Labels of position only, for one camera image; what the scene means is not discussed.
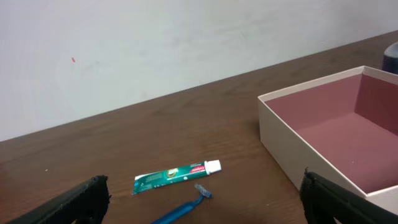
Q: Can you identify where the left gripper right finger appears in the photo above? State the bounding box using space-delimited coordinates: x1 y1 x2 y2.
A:
299 170 397 224

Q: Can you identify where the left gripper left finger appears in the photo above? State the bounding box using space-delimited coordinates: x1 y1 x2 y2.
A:
10 175 110 224

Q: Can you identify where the blue disposable razor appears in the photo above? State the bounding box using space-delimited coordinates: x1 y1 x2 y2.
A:
152 184 212 224

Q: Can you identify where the green toothpaste tube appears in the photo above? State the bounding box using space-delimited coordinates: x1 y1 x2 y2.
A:
132 160 221 195

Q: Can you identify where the dark blue pump bottle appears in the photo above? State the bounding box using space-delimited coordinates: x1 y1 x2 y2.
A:
382 42 398 75

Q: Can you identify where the white box with pink interior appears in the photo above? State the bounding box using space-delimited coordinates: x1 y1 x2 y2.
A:
258 66 397 213

